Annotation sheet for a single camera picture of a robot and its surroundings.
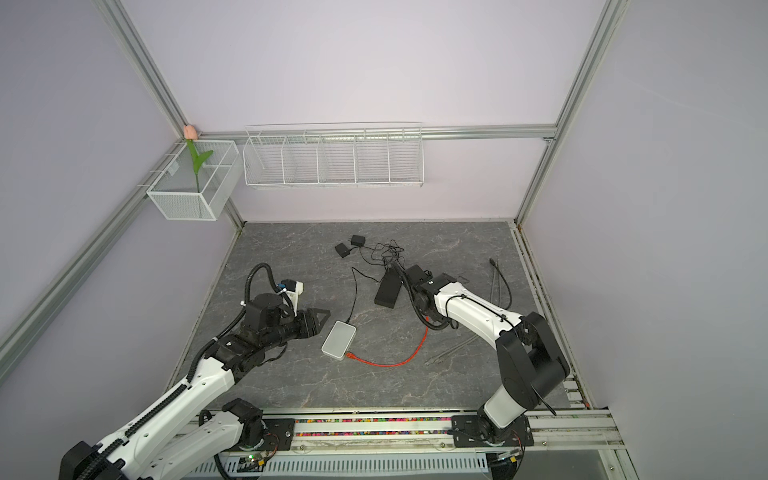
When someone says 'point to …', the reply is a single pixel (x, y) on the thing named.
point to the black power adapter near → (342, 250)
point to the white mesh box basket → (175, 193)
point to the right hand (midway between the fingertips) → (458, 298)
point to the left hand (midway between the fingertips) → (323, 318)
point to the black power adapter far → (358, 240)
